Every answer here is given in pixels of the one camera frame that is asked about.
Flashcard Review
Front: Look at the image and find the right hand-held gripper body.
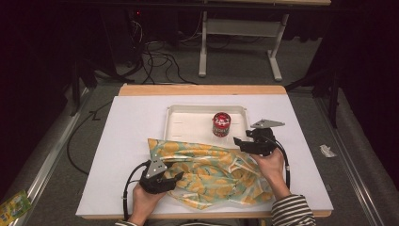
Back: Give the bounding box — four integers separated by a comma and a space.
246, 119, 286, 157

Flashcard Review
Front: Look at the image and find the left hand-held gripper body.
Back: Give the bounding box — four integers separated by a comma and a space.
138, 157, 177, 195

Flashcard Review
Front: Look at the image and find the red can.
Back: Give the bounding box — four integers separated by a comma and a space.
211, 111, 232, 138

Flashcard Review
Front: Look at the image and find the orange-print green cloth bag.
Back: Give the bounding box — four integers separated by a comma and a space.
147, 137, 275, 211

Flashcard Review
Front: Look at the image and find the white plastic tray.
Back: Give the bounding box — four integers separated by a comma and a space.
162, 105, 252, 149

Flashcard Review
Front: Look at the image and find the person's left hand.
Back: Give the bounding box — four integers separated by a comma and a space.
131, 184, 168, 222

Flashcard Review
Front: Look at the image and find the person's right hand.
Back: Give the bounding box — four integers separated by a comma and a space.
249, 147, 289, 193

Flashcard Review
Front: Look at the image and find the crumpled white paper scrap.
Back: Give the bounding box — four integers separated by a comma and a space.
319, 143, 339, 159

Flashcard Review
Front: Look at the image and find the black metal stand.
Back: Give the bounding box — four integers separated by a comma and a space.
284, 68, 343, 130
69, 57, 127, 118

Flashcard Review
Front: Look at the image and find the green snack packet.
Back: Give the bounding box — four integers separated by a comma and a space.
0, 189, 34, 226

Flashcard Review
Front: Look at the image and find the left hand-held gripper black cable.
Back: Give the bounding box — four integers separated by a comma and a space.
121, 160, 152, 221

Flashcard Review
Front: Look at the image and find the hand-held gripper black cable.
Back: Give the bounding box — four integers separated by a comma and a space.
266, 136, 292, 191
121, 160, 152, 221

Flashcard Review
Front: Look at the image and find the right hand-held gripper black cable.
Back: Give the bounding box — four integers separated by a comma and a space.
266, 136, 292, 191

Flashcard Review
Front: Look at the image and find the metal floor rail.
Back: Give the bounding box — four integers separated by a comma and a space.
8, 88, 91, 226
314, 96, 386, 226

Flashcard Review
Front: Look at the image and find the long black floor cable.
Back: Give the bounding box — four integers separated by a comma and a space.
66, 100, 114, 176

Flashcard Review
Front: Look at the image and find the white metal desk frame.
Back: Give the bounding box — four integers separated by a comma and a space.
198, 10, 290, 83

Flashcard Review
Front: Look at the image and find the bundle of black floor cables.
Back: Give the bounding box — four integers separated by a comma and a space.
126, 18, 200, 86

